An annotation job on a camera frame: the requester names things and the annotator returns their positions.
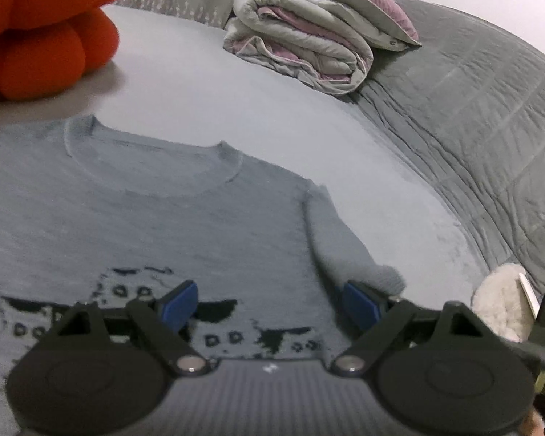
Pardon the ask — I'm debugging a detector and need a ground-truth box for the pink grey pillow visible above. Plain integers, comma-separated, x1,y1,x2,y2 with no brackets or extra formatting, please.
329,0,421,52

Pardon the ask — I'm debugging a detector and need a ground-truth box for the grey knit sweater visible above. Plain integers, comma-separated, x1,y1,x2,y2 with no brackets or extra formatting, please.
0,116,405,435

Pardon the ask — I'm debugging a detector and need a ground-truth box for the white fleece sleeve cuff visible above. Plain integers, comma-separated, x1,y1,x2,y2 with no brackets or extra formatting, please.
471,263,540,343

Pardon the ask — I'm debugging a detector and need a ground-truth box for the light grey bed sheet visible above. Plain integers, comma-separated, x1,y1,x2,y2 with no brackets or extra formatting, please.
0,5,487,308

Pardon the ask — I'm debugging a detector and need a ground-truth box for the dark grey quilted blanket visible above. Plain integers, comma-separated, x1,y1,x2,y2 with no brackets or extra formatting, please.
350,0,545,292

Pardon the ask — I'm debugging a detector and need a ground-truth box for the folded white pink comforter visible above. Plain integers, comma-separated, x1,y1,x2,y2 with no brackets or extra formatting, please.
223,0,379,97

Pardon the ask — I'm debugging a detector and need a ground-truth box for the orange pumpkin plush cushion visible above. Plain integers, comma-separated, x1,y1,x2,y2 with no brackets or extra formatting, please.
0,0,120,101

